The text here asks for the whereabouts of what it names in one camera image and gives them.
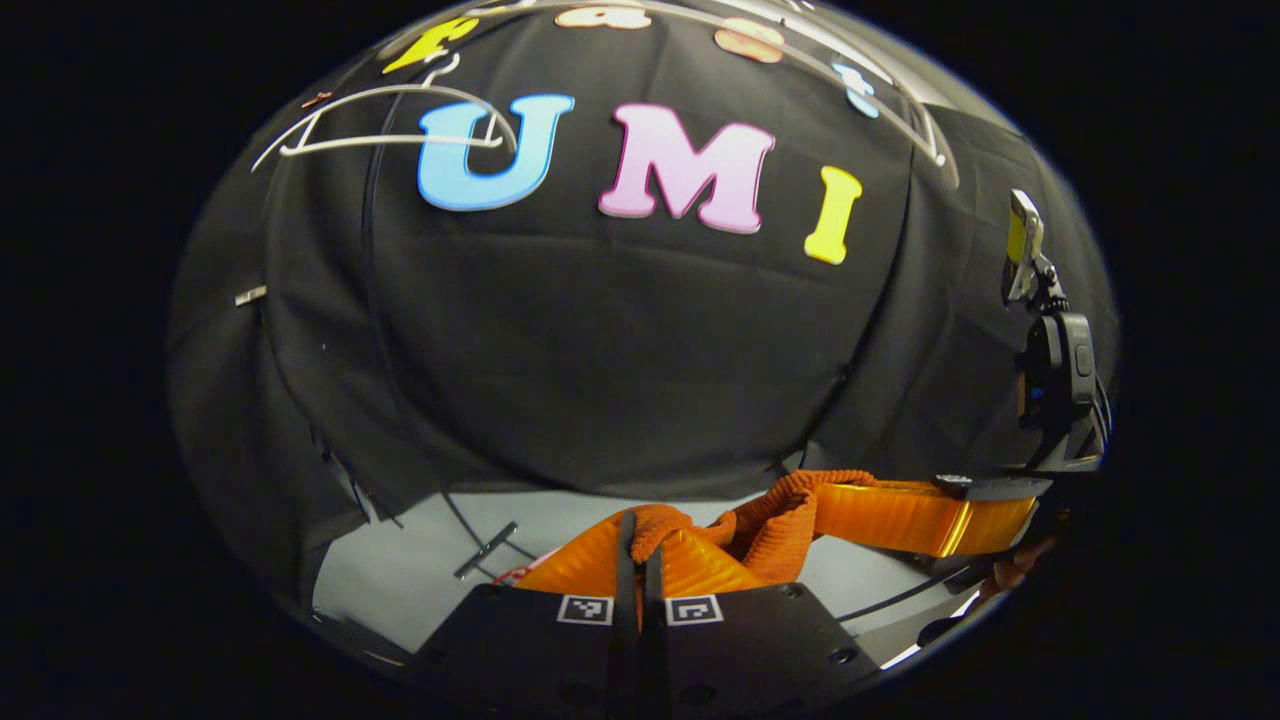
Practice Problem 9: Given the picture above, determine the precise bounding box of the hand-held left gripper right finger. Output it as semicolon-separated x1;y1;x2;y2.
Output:
640;530;881;716

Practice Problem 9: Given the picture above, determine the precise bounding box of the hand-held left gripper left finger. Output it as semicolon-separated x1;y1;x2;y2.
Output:
415;510;641;716

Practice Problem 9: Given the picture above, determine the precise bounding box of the orange corduroy shirt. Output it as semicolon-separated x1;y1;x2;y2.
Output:
630;470;881;586

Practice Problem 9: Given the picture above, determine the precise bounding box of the black clothes rack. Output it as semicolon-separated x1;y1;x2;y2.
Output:
355;0;961;583

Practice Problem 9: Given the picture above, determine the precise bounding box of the white plastic hanger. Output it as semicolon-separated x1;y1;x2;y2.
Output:
250;55;519;173

